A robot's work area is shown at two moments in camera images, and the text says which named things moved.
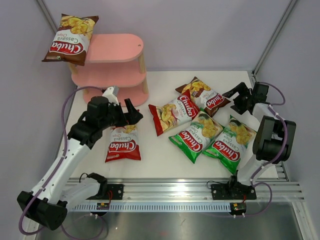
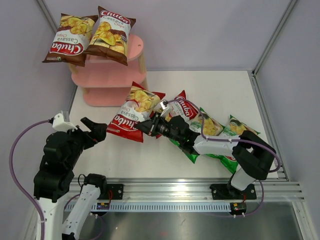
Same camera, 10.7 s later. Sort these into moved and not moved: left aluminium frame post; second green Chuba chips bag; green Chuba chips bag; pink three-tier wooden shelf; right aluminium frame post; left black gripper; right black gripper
Moved: right black gripper; left black gripper
Not moved: green Chuba chips bag; pink three-tier wooden shelf; second green Chuba chips bag; right aluminium frame post; left aluminium frame post
